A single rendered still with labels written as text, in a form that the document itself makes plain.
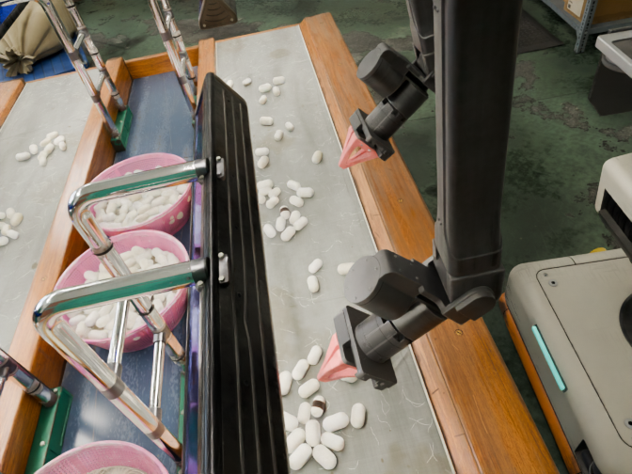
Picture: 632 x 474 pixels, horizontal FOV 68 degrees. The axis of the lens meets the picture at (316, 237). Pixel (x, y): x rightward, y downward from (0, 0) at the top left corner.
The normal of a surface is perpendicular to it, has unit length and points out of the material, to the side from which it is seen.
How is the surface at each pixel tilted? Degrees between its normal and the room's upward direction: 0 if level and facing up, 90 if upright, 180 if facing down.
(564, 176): 0
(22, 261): 0
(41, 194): 0
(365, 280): 41
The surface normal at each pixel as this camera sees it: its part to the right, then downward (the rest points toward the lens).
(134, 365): -0.15, -0.68
